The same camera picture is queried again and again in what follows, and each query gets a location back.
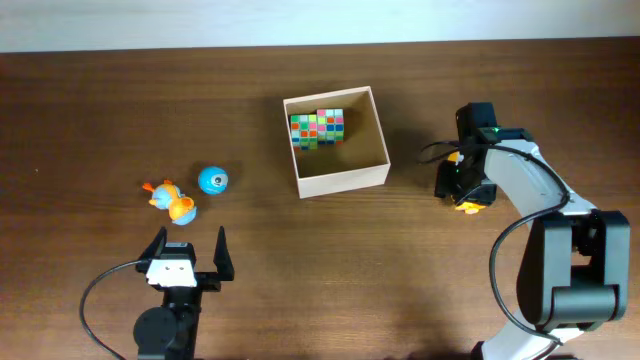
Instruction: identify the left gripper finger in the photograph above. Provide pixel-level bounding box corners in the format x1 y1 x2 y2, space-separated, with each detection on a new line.
213 226 235 281
139 226 167 260

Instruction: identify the orange dinosaur toy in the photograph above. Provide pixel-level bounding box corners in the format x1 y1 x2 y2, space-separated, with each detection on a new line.
447 152 485 215

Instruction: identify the rubik's cube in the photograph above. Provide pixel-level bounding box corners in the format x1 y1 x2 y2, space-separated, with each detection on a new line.
289 114 319 151
316 108 345 145

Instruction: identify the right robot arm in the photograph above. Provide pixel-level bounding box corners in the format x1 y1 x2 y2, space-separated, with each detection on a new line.
434 102 631 360

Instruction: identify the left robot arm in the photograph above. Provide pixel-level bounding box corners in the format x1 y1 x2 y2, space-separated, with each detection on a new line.
133 227 235 360

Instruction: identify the orange blue duck toy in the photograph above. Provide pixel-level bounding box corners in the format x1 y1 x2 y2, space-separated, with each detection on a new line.
142 179 197 226

